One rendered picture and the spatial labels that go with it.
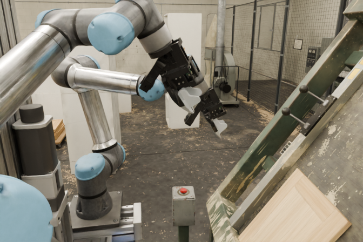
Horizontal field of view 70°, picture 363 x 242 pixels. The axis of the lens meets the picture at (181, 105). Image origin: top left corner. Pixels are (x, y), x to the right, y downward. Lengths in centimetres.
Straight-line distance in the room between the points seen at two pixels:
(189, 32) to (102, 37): 410
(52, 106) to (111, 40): 463
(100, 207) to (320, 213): 82
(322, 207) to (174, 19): 392
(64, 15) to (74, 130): 278
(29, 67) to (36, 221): 27
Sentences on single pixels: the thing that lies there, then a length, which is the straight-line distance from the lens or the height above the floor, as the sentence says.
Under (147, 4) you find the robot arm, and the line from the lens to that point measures 60.
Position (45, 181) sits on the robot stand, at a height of 136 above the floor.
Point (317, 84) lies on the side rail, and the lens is 144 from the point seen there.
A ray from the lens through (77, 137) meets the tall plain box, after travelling 335.
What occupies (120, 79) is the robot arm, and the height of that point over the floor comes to 161.
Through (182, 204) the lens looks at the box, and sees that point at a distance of 145.
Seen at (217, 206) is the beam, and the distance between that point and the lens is 148.
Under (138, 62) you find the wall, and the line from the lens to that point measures 896.
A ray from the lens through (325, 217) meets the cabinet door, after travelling 102.
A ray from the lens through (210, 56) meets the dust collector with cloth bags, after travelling 675.
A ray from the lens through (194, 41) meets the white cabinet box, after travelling 460.
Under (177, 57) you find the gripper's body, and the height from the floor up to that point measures 171.
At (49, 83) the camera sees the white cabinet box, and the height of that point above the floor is 89.
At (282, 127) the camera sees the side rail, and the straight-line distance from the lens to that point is 143.
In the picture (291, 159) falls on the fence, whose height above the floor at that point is 124.
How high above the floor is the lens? 177
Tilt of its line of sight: 16 degrees down
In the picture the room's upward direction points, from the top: straight up
